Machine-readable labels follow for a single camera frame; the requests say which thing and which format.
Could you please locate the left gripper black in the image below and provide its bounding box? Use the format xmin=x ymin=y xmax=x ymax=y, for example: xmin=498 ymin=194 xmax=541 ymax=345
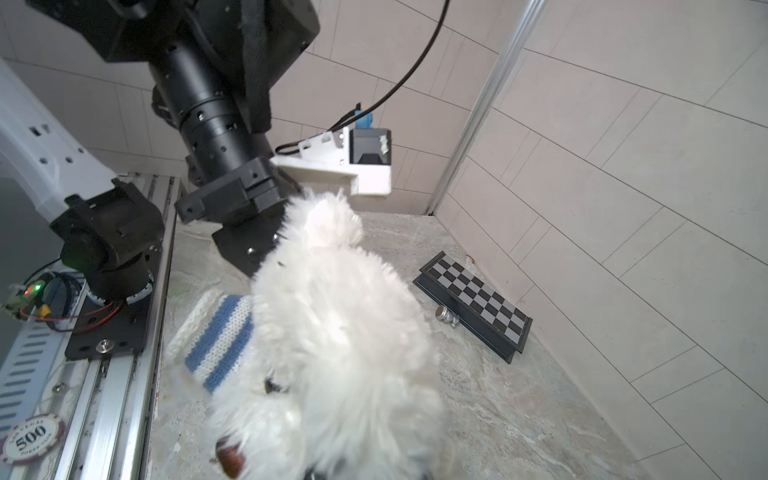
xmin=149 ymin=41 xmax=300 ymax=276

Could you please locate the blue white striped sweater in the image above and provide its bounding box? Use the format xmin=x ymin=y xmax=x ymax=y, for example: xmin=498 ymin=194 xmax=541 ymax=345
xmin=164 ymin=289 xmax=254 ymax=395

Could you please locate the white teddy bear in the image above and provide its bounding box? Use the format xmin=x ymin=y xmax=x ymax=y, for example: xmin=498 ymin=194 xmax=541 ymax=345
xmin=211 ymin=192 xmax=451 ymax=479

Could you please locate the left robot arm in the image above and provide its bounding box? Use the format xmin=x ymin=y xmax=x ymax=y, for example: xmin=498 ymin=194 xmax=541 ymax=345
xmin=1 ymin=1 xmax=320 ymax=299

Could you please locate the silver chess piece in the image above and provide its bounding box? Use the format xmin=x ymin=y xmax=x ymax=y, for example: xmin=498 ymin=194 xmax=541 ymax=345
xmin=435 ymin=305 xmax=460 ymax=328

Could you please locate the black white chessboard box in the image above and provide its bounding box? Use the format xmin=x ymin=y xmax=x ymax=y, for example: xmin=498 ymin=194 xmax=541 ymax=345
xmin=414 ymin=251 xmax=533 ymax=362

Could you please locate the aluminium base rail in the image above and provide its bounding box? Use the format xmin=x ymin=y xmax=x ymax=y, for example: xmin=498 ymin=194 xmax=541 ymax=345
xmin=0 ymin=173 xmax=181 ymax=480

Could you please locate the poker chip on rail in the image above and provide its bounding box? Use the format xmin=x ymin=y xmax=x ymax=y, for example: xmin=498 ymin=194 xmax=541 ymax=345
xmin=1 ymin=413 xmax=66 ymax=465

